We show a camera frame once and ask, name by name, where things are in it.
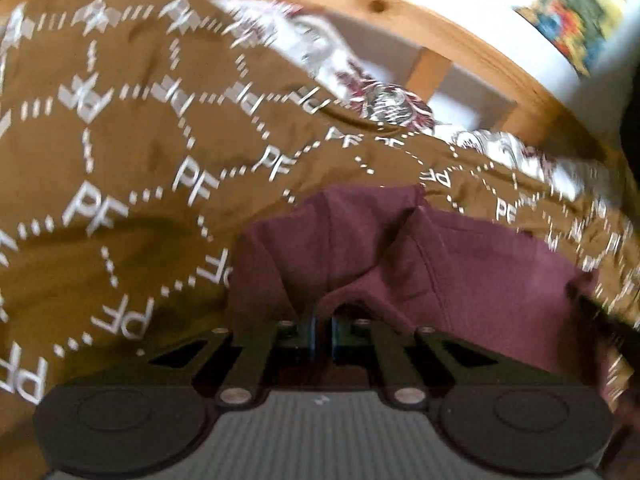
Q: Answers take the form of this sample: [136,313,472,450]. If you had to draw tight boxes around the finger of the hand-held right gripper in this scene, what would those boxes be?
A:
[567,280,640,346]

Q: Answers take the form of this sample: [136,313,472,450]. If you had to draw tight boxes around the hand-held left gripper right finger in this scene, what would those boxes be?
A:
[331,309,531,408]

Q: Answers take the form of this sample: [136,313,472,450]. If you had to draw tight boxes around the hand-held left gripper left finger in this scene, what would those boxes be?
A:
[125,305,318,408]

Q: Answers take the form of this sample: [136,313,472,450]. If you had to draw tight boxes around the maroon sweater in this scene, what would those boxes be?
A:
[227,185,626,406]

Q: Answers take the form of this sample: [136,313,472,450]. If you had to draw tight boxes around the black puffer jacket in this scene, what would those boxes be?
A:
[619,92,640,151]

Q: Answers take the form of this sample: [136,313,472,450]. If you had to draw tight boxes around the white floral bed sheet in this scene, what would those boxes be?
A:
[210,0,621,186]

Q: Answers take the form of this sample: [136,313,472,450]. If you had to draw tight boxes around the brown patterned blanket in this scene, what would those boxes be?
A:
[0,0,640,480]

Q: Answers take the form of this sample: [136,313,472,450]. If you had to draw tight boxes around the landscape drawing poster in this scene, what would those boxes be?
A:
[512,0,631,78]

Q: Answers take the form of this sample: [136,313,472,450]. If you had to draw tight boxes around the wooden bed frame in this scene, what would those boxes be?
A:
[165,0,626,161]

